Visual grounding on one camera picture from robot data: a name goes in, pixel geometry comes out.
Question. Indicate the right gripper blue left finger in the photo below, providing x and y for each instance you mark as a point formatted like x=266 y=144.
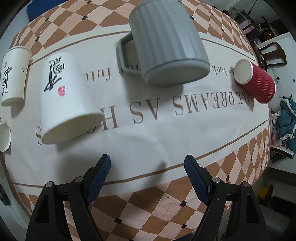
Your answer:
x=48 y=220

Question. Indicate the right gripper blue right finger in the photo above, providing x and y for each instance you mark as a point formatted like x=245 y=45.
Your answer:
x=246 y=220

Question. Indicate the white bird paper cup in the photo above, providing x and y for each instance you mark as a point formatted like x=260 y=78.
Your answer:
x=5 y=137

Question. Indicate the white calligraphy cup tilted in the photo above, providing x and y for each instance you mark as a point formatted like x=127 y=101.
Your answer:
x=67 y=107

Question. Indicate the red ripple paper cup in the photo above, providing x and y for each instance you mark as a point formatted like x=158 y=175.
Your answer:
x=255 y=80

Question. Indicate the white calligraphy cup upright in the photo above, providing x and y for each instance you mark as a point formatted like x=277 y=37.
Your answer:
x=13 y=75

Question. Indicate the pile of clothes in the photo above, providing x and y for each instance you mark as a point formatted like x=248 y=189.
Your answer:
x=283 y=129

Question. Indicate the checkered tablecloth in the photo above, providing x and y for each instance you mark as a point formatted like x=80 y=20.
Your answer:
x=147 y=131

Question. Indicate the wooden chair by doorway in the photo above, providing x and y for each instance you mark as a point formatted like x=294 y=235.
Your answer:
x=278 y=53

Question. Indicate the grey ribbed mug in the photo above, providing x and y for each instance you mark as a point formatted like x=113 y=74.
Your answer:
x=164 y=46

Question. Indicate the blue folding chair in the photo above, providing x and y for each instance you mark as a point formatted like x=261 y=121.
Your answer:
x=39 y=7

